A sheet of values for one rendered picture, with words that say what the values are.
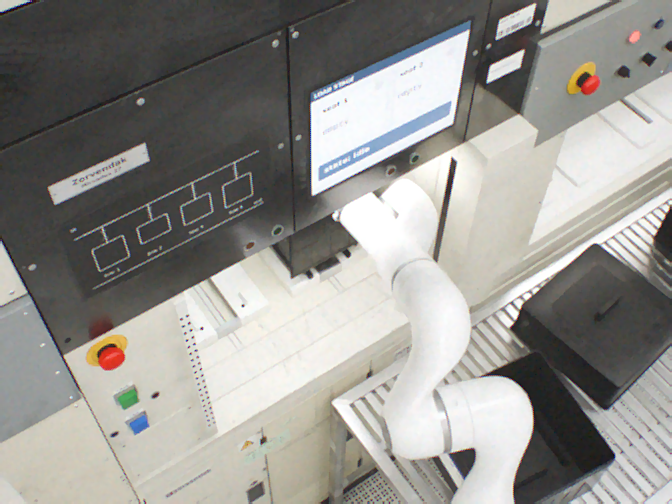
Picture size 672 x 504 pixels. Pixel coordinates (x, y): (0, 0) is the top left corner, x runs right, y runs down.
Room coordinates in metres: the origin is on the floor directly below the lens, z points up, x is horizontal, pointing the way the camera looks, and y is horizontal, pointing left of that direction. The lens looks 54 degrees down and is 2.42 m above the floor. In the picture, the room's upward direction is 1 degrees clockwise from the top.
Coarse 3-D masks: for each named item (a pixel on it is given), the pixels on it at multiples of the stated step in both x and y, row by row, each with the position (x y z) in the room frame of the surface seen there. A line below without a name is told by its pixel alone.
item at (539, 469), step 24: (528, 360) 0.85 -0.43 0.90; (528, 384) 0.84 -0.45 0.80; (552, 384) 0.79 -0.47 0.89; (552, 408) 0.77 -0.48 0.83; (576, 408) 0.73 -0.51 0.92; (552, 432) 0.74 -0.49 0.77; (576, 432) 0.70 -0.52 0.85; (456, 456) 0.62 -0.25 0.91; (528, 456) 0.68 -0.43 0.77; (552, 456) 0.68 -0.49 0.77; (576, 456) 0.68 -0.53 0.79; (600, 456) 0.64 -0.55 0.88; (456, 480) 0.60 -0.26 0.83; (528, 480) 0.62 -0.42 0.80; (552, 480) 0.63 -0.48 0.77; (576, 480) 0.57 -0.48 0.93
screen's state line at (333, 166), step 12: (444, 108) 0.96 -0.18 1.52; (420, 120) 0.93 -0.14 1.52; (432, 120) 0.94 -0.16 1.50; (396, 132) 0.90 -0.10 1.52; (408, 132) 0.92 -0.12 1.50; (372, 144) 0.87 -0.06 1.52; (384, 144) 0.89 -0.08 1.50; (348, 156) 0.85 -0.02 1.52; (360, 156) 0.86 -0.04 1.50; (324, 168) 0.82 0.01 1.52; (336, 168) 0.84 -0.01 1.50
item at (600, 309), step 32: (608, 256) 1.16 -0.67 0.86; (544, 288) 1.06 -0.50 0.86; (576, 288) 1.06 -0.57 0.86; (608, 288) 1.06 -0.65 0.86; (640, 288) 1.06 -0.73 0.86; (544, 320) 0.97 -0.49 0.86; (576, 320) 0.97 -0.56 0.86; (608, 320) 0.97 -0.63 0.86; (640, 320) 0.98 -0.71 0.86; (544, 352) 0.94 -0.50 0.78; (576, 352) 0.89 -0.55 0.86; (608, 352) 0.89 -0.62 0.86; (640, 352) 0.89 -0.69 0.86; (576, 384) 0.86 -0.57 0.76; (608, 384) 0.82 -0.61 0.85
